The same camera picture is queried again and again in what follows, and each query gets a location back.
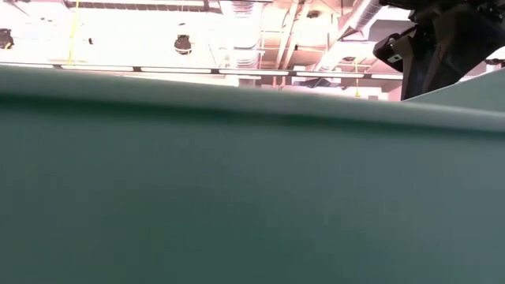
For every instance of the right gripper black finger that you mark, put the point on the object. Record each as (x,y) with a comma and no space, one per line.
(434,63)

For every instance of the green table mat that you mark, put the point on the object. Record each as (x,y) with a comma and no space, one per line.
(252,189)

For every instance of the silver corrugated air duct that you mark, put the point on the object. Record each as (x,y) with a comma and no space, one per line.
(246,59)

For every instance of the black hanging ceiling fixture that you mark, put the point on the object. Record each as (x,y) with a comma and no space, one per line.
(5,38)
(183,44)

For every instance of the grey ventilation unit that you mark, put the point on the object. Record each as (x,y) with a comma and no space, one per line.
(390,27)

